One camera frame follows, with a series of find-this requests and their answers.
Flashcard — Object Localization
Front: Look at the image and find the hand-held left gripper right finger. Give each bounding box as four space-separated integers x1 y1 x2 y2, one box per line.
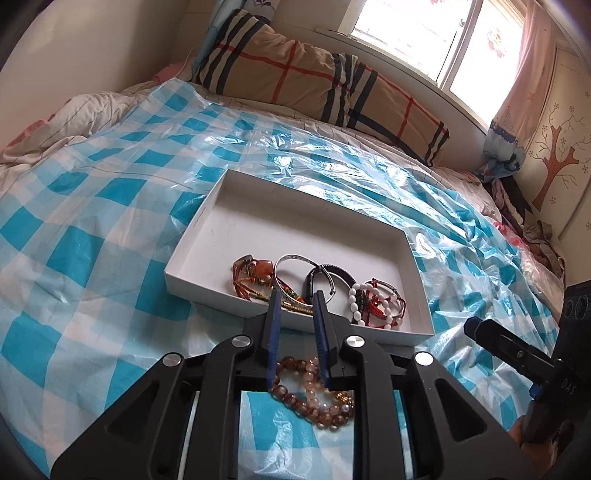
311 290 539 480

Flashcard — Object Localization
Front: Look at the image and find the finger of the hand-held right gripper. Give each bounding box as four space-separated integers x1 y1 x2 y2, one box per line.
464 316 563 387

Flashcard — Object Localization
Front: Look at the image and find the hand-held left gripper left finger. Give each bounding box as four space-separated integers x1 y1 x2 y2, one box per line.
51 288 282 480

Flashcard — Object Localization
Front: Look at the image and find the woven multicolour cord bracelet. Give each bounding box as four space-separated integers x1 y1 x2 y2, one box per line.
235 274 315 315

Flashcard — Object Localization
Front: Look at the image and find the white bead bracelet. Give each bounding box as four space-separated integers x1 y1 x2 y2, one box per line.
348 282 402 329

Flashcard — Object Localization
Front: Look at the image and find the red knotted cord bracelet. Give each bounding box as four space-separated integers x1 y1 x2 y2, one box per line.
362 278 407 329

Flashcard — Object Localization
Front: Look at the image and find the black bracelet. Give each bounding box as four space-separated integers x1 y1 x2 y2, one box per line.
304 264 358 305

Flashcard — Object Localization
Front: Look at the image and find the patterned silver bangle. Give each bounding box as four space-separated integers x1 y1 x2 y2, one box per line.
274 253 320 296

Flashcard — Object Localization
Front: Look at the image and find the white cardboard box tray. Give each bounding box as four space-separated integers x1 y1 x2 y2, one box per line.
164 168 435 346

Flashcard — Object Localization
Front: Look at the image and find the person's right hand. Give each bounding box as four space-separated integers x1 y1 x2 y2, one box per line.
508 413 561 480

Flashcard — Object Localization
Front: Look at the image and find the pile of clothes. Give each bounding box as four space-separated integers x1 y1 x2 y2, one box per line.
489 175 566 278

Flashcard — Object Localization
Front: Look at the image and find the blue checked plastic sheet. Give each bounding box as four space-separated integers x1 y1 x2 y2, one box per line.
0 78 566 480

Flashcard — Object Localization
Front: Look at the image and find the pink printed curtain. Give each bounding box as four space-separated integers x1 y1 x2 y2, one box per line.
478 0 561 185

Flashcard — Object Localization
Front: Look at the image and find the tan plaid pillow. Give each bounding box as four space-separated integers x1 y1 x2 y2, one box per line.
191 9 451 168

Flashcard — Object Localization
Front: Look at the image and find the pink cloth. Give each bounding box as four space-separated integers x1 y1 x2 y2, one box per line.
150 62 195 85

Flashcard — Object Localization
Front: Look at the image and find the white striped quilt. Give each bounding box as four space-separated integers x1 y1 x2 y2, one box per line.
0 80 153 167

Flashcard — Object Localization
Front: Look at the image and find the window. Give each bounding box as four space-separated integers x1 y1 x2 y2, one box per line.
318 0 532 130

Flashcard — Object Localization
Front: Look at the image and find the light blue curtain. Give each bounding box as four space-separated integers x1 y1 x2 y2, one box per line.
205 0 282 42

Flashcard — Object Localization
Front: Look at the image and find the red cord bracelet orange bead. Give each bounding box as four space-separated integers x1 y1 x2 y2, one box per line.
230 253 278 301

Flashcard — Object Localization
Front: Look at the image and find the tree pattern wall panel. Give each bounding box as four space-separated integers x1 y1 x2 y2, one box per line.
512 41 591 241

